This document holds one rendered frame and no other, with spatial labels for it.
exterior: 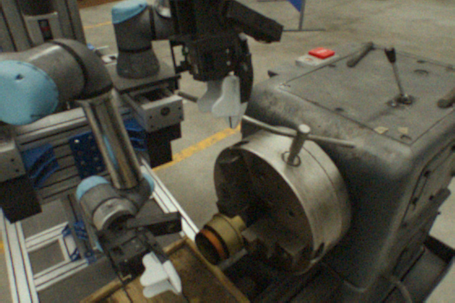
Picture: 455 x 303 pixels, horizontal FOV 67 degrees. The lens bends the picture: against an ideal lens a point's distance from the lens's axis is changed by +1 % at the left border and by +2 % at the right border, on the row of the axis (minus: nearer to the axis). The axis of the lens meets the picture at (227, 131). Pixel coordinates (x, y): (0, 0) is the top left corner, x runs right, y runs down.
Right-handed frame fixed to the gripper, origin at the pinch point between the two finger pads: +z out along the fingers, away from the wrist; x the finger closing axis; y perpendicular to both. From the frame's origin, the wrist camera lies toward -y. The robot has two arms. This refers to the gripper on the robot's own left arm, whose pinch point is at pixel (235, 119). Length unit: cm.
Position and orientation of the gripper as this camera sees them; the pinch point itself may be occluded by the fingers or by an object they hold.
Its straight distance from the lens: 52.9
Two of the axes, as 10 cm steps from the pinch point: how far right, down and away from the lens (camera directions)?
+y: -7.6, 3.5, -5.4
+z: 1.1, 9.0, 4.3
